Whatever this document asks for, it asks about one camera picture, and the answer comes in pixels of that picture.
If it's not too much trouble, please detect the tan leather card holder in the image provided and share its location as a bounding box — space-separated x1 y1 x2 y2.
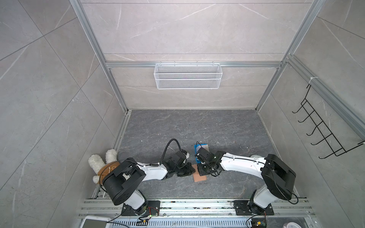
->
192 164 207 182

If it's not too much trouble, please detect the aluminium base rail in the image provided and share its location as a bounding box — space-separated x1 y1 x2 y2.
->
77 199 315 218

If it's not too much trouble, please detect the blue plastic card tray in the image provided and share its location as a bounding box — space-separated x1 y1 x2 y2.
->
194 143 205 154

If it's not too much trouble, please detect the white tablet device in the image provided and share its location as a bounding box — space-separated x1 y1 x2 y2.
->
80 215 113 228

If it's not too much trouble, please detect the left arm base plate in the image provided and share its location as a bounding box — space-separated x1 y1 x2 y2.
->
121 200 161 217

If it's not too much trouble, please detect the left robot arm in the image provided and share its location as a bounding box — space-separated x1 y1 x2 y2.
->
100 150 195 215

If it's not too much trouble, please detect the black wire hook rack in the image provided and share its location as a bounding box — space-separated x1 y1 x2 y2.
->
292 84 365 160

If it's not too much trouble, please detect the white wire mesh basket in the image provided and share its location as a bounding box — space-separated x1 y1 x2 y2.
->
154 63 223 90

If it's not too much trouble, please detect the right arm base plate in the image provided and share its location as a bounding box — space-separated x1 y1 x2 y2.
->
233 200 274 216

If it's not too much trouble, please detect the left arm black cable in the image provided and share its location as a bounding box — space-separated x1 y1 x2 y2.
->
160 138 183 163

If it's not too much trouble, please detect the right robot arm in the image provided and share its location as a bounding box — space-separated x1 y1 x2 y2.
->
195 146 296 214

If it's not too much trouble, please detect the white teddy bear brown shirt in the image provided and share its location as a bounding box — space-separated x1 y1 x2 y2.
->
88 149 120 184

